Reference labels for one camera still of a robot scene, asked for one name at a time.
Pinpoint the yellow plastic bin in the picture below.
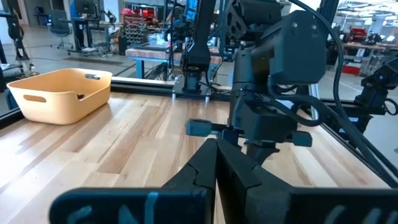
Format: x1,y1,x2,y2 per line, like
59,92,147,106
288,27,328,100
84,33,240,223
6,67,113,126

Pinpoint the grey office chair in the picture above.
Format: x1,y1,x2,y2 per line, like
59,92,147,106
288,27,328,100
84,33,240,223
49,8,74,50

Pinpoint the black desk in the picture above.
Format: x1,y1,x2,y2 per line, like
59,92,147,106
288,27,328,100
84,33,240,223
67,15,121,57

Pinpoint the long wooden table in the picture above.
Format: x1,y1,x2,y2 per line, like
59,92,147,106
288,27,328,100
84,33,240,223
341,42,398,52

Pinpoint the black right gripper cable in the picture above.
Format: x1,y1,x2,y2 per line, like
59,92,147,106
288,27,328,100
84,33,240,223
267,0,398,187

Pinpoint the black robot stand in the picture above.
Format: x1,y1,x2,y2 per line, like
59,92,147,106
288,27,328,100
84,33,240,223
0,9,35,77

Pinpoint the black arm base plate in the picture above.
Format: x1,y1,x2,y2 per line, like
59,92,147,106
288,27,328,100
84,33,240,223
172,77,218,101

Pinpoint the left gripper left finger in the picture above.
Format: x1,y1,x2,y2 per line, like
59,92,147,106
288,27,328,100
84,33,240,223
49,138,218,224

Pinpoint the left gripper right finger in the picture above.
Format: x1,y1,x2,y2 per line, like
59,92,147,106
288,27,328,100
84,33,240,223
216,139,398,224

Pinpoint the red box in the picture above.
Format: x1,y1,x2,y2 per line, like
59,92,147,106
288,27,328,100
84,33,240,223
341,63,361,76

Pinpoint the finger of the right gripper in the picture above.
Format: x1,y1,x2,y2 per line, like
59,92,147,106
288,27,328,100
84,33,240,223
221,128,243,146
244,139,280,166

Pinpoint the black computer monitor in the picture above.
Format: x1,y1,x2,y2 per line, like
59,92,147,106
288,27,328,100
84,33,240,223
73,0,98,16

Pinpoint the red parts shelf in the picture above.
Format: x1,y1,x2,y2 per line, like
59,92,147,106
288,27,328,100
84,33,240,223
122,7,158,46

